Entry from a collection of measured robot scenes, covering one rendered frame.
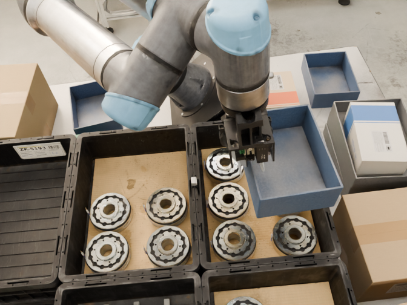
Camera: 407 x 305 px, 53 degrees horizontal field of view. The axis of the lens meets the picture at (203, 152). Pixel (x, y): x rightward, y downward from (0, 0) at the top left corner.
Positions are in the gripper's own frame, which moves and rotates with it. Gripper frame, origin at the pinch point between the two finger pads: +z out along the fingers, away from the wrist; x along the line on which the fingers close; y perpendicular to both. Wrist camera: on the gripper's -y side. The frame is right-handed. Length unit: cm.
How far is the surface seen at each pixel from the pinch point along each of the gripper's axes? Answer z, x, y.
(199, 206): 18.5, -11.8, -1.5
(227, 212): 26.2, -5.8, -2.8
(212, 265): 18.6, -10.6, 12.6
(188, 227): 28.2, -16.1, -1.3
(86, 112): 38, -49, -56
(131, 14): 97, -48, -192
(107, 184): 26.5, -36.4, -16.8
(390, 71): 122, 103, -126
